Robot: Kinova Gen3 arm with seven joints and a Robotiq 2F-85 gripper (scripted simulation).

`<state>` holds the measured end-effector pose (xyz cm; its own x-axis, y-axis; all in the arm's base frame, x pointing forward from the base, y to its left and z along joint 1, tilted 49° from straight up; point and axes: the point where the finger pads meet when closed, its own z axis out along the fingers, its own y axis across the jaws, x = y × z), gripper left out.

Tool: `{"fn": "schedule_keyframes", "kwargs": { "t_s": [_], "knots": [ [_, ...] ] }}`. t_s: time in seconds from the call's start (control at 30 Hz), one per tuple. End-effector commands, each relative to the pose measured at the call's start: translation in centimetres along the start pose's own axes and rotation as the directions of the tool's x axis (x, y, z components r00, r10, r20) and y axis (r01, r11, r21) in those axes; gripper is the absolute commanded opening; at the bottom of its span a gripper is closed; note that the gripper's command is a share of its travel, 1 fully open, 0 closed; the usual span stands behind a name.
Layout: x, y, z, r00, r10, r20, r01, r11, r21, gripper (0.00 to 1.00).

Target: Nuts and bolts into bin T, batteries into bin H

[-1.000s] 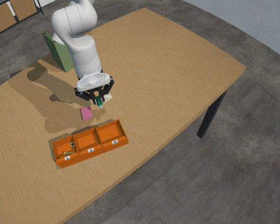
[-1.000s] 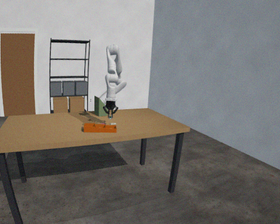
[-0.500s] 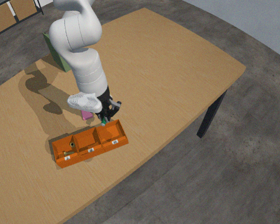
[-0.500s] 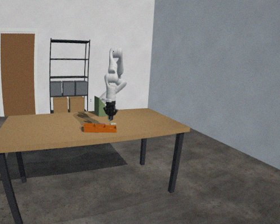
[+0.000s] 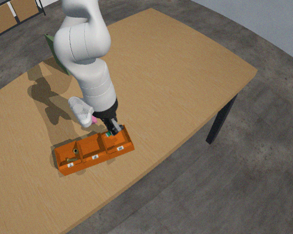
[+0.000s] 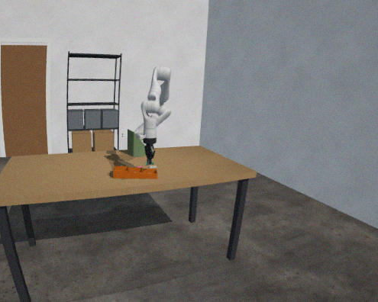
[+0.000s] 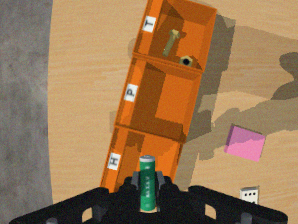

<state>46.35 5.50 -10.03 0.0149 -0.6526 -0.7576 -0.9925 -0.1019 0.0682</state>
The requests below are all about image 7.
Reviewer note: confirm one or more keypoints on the orange three-compartment bin rack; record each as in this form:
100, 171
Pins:
158, 98

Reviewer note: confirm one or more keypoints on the green aa battery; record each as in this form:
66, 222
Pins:
147, 176

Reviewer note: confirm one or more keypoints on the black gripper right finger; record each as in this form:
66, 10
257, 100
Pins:
229, 210

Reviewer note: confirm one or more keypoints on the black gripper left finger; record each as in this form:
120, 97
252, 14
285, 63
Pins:
120, 211

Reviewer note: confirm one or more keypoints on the pink square pad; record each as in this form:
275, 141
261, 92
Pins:
244, 143

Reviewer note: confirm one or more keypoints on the white domino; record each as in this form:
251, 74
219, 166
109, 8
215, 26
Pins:
250, 195

